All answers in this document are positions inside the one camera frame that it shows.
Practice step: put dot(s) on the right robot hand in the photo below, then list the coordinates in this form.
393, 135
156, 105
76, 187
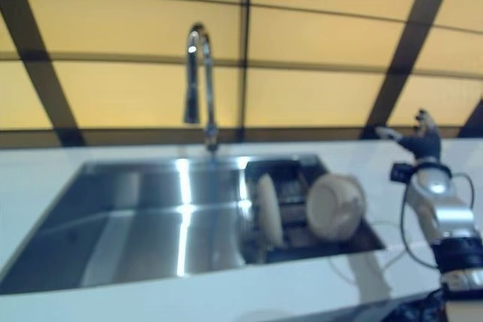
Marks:
428, 143

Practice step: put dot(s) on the beige round plate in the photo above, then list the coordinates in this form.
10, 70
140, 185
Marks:
332, 207
269, 209

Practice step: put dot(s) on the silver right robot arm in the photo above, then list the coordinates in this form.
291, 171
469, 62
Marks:
449, 220

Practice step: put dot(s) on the black dish drying rack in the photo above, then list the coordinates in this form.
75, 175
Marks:
294, 220

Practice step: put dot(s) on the chrome pull-down faucet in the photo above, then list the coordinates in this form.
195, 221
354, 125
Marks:
208, 84

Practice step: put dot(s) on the stainless steel sink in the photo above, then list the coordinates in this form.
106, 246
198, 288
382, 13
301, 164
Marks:
132, 216

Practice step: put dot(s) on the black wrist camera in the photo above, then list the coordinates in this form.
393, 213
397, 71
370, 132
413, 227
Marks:
400, 172

